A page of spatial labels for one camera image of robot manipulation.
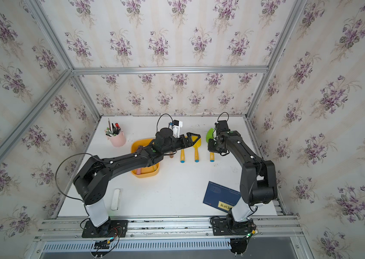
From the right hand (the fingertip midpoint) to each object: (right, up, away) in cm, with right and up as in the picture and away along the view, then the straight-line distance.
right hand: (213, 148), depth 91 cm
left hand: (-10, +6, -12) cm, 17 cm away
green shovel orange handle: (-1, +7, +8) cm, 10 cm away
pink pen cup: (-57, +4, +8) cm, 58 cm away
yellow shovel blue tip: (-18, -5, +5) cm, 19 cm away
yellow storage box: (-35, -13, -3) cm, 37 cm away
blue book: (+3, -25, -9) cm, 27 cm away
